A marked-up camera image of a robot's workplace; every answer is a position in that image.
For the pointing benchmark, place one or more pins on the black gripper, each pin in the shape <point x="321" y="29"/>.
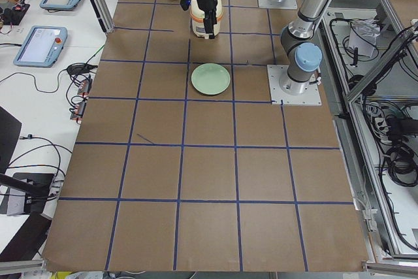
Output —
<point x="208" y="3"/>

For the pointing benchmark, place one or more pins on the left green plate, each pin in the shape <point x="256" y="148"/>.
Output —
<point x="210" y="79"/>

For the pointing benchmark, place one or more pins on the lower teach pendant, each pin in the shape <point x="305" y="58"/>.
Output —
<point x="42" y="46"/>

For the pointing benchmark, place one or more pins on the white rice cooker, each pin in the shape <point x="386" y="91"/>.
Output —
<point x="197" y="16"/>

